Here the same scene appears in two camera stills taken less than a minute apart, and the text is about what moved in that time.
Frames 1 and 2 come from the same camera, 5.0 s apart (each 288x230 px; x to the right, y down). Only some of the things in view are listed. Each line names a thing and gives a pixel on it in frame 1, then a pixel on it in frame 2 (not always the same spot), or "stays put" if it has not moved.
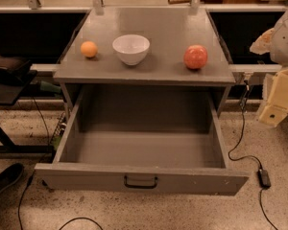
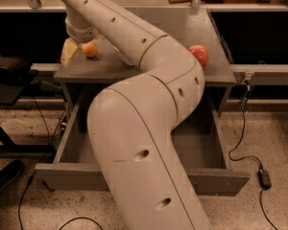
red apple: (195, 57) stays put
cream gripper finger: (282, 97) to (79, 30)
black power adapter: (264, 179) stays put
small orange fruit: (88, 49) stays put
